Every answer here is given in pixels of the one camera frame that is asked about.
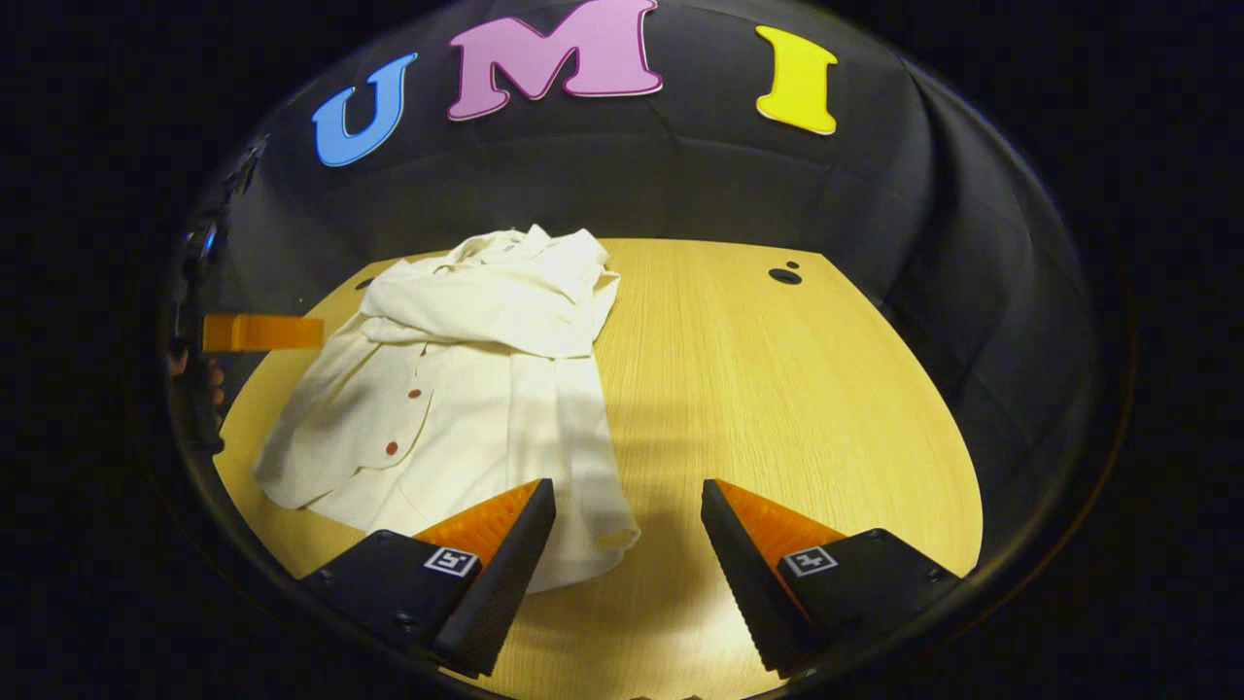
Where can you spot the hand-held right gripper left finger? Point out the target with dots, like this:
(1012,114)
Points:
(501,574)

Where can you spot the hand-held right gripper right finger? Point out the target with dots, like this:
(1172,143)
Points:
(743,574)

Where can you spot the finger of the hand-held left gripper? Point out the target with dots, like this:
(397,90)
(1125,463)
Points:
(262,332)

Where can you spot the cream button shirt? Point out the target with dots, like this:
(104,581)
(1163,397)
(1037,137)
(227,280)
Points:
(486,408)

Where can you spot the black backdrop cloth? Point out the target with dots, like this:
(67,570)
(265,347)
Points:
(680,175)

